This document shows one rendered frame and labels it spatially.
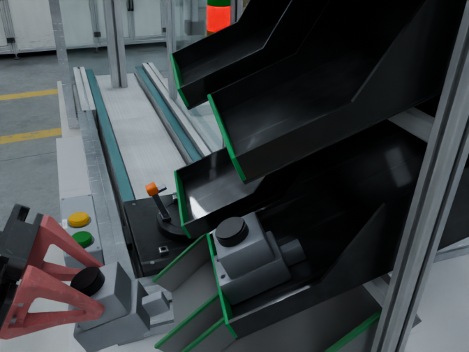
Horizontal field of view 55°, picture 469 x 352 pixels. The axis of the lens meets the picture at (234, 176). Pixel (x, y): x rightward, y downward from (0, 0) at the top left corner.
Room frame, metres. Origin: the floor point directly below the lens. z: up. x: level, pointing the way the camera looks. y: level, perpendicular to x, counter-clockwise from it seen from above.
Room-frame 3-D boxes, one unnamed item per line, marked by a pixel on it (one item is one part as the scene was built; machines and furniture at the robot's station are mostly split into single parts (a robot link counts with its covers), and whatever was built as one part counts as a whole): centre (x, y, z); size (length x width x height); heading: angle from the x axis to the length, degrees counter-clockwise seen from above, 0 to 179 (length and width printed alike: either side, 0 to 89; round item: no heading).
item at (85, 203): (0.75, 0.32, 0.93); 0.21 x 0.07 x 0.06; 22
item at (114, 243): (0.95, 0.33, 0.91); 0.89 x 0.06 x 0.11; 22
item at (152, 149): (1.04, 0.17, 0.91); 0.84 x 0.28 x 0.10; 22
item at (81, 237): (0.69, 0.29, 0.96); 0.04 x 0.04 x 0.02
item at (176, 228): (0.75, 0.09, 0.98); 0.14 x 0.14 x 0.02
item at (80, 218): (0.75, 0.32, 0.96); 0.04 x 0.04 x 0.02
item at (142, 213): (0.75, 0.09, 0.96); 0.24 x 0.24 x 0.02; 22
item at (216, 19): (0.97, 0.05, 1.33); 0.05 x 0.05 x 0.05
